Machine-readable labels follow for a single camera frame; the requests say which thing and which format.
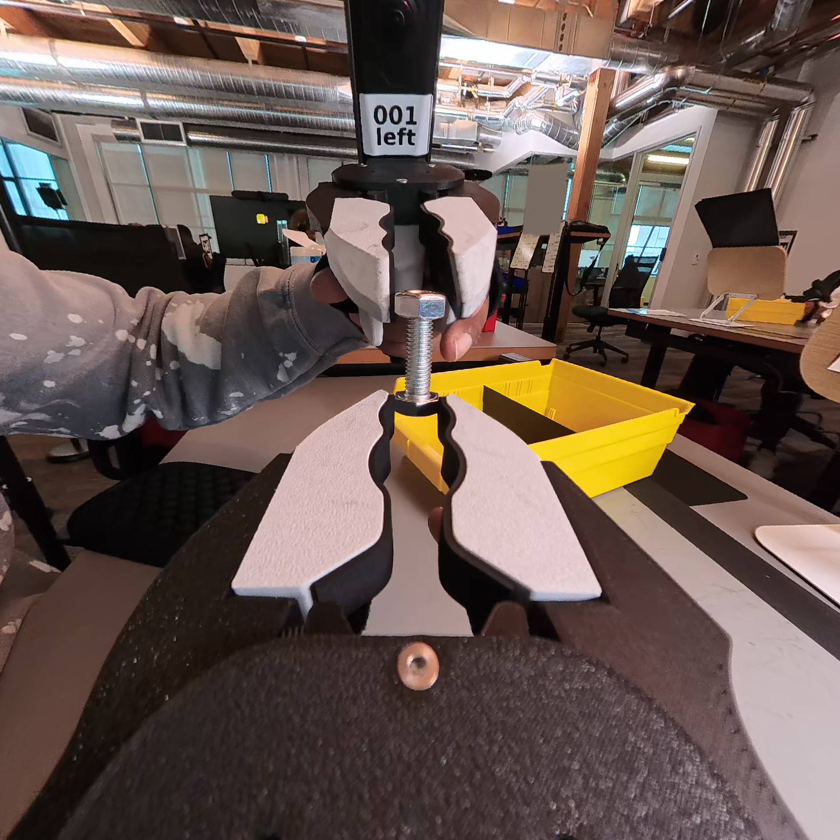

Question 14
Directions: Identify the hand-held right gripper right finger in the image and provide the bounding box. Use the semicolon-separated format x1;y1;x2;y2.
436;392;603;621

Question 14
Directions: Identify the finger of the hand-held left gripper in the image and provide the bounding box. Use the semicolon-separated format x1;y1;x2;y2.
325;197;396;347
420;196;500;326

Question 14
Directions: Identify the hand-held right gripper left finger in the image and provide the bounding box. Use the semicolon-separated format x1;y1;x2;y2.
231;390;396;616

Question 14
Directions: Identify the silver hex nut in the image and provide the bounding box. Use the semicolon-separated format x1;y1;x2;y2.
394;290;448;324

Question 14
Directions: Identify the silver hex bolt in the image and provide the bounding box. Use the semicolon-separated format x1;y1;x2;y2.
394;320;441;406

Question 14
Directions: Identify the yellow plastic bin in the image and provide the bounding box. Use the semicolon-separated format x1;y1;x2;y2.
725;297;809;324
392;357;695;500

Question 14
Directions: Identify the person's left forearm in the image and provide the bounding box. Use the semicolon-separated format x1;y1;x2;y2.
0;249;368;441

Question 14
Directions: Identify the person's left hand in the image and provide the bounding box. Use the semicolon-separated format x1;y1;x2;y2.
310;264;491;363

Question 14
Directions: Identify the white wipes canister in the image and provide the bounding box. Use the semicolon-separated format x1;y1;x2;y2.
283;228;327;266

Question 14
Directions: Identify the black bin divider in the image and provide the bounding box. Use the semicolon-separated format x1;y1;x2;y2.
482;386;578;444

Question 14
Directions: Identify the wooden top work table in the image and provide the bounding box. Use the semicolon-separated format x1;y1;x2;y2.
338;322;559;366

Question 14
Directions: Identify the black display screen on stand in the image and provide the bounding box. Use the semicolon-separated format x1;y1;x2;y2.
209;192;291;265

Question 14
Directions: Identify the tall black standing desk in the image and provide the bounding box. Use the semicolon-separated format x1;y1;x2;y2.
495;220;613;345

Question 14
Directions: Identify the black office chair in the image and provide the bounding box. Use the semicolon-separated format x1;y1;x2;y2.
564;255;658;366

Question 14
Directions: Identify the red tote bag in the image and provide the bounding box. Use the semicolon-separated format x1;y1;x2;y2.
140;416;191;450

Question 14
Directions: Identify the black honeycomb armrest pad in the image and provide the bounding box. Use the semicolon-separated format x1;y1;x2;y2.
66;461;258;568

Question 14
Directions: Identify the wooden desk with black legs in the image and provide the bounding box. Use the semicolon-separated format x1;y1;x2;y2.
607;307;821;389

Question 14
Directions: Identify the red storage bag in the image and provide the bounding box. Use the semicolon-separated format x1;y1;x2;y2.
679;399;752;462

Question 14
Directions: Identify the black partition panel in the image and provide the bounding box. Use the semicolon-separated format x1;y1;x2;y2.
0;215;198;296

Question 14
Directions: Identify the wooden and white document stand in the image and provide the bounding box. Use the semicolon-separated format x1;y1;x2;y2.
755;325;840;606

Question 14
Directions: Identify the wooden support post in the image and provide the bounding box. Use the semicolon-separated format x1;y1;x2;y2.
554;67;618;343

